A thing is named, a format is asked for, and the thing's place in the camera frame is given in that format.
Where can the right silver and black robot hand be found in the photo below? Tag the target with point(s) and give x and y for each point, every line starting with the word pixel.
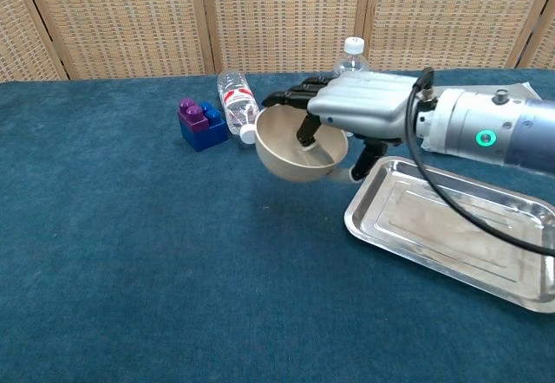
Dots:
pixel 364 101

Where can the cream white bowl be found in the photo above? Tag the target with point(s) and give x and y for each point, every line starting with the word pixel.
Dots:
pixel 282 162

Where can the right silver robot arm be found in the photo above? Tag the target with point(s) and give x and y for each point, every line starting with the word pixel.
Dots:
pixel 498 118

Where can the stainless steel tray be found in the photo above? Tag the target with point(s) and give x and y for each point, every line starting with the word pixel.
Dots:
pixel 451 235

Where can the clear bottle with blue label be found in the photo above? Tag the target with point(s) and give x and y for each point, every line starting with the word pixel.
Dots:
pixel 352 60

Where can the woven wicker folding screen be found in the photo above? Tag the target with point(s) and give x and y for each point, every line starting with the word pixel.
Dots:
pixel 282 19

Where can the clear bottle with red label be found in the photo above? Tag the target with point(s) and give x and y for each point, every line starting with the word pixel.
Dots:
pixel 236 97

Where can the blue toy building block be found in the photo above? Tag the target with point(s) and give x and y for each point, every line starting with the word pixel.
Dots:
pixel 210 134

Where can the purple toy building block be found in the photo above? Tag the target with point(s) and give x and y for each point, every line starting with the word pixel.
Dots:
pixel 193 118

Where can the blue tablecloth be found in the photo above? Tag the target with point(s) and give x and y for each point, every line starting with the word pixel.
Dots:
pixel 173 270

